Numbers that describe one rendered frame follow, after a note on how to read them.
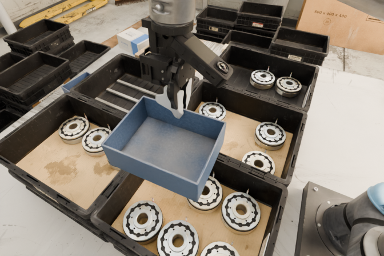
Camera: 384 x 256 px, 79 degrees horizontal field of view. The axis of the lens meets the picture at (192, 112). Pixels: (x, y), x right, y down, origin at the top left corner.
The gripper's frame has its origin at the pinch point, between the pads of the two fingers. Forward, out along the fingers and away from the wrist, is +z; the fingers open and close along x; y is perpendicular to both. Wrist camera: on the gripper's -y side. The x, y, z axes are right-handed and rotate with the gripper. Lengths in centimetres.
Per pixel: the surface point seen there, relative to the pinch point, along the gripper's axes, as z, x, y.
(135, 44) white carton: 27, -68, 67
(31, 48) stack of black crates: 49, -60, 158
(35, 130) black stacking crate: 24, 7, 51
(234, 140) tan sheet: 26.9, -22.9, -8.7
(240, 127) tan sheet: 26.3, -29.9, -8.8
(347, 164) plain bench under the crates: 38, -42, -50
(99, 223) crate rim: 20.8, 21.5, 9.9
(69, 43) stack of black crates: 59, -94, 160
